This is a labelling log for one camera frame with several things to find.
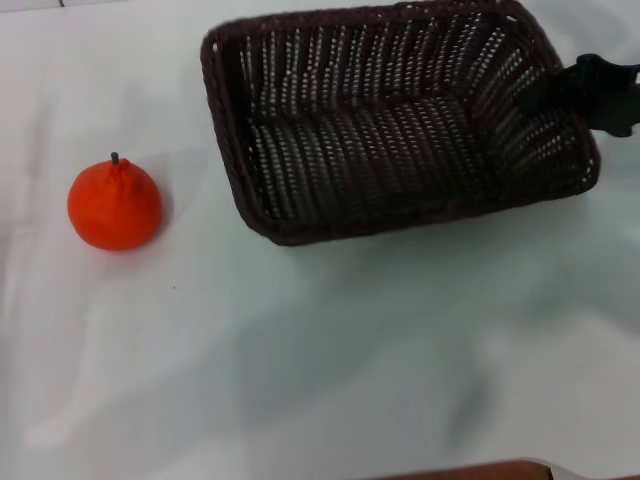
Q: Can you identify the dark brown woven basket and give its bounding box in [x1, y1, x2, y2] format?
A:
[199, 0, 601, 247]

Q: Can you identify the orange toy tangerine with stem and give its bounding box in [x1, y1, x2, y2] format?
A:
[66, 151, 164, 253]

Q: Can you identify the brown wooden board edge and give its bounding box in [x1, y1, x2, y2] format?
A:
[379, 458, 554, 480]

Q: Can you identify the white tablecloth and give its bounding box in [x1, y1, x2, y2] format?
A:
[0, 0, 640, 480]

